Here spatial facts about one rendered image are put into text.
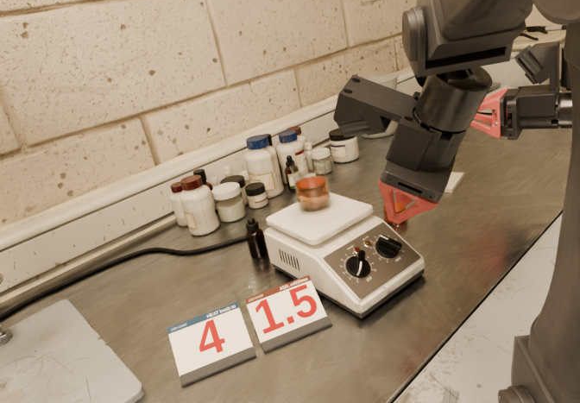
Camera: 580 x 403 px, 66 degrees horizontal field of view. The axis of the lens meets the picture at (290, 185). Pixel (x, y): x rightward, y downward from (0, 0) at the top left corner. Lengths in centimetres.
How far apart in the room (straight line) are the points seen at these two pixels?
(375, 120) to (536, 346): 27
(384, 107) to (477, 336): 27
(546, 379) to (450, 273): 37
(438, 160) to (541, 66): 36
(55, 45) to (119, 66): 12
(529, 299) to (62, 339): 61
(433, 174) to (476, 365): 20
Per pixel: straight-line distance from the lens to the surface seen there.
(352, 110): 48
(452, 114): 45
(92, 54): 95
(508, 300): 61
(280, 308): 59
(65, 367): 67
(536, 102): 80
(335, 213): 64
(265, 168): 94
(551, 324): 28
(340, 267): 58
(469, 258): 68
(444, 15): 37
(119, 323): 72
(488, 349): 54
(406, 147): 47
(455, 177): 93
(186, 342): 58
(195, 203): 85
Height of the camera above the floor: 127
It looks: 21 degrees down
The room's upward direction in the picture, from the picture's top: 12 degrees counter-clockwise
